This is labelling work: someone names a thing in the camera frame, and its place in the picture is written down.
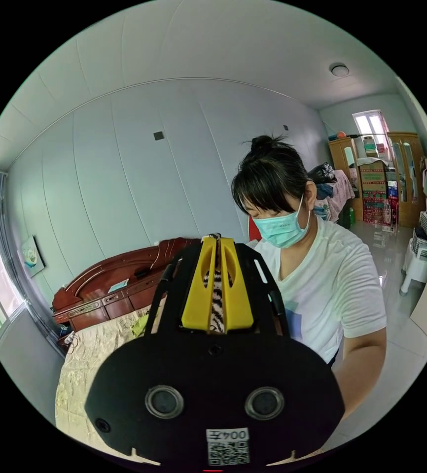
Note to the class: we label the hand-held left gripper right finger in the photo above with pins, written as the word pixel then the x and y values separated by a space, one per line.
pixel 241 299

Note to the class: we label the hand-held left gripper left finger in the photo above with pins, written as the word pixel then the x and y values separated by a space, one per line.
pixel 195 295

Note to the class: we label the black and white striped long sleeve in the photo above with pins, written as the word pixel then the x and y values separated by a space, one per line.
pixel 216 308

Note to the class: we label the light green cloth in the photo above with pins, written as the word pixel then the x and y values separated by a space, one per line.
pixel 139 327

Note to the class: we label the person's body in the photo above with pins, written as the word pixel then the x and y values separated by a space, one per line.
pixel 320 281

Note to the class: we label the green bottle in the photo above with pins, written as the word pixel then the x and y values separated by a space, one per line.
pixel 347 218

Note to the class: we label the bed with cream patterned sheet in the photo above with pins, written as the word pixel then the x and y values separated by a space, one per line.
pixel 84 373

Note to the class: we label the pile of clothes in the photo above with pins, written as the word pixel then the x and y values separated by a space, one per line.
pixel 328 188

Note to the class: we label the stack of cartons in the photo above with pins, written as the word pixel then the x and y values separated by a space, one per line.
pixel 376 192

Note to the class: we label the narrow wooden cupboard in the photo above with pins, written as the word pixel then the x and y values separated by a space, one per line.
pixel 341 157

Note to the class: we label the white plastic stool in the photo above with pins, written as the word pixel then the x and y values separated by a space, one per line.
pixel 418 264

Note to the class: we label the wooden wardrobe with mirror doors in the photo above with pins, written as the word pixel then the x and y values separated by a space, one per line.
pixel 405 177

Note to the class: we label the small window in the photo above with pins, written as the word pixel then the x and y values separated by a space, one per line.
pixel 369 123

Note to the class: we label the round ceiling lamp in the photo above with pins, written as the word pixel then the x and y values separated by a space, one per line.
pixel 339 70

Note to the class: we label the dark wall switch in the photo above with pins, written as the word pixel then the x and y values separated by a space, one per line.
pixel 158 135

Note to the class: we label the framed wall picture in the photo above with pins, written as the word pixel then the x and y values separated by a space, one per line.
pixel 33 256

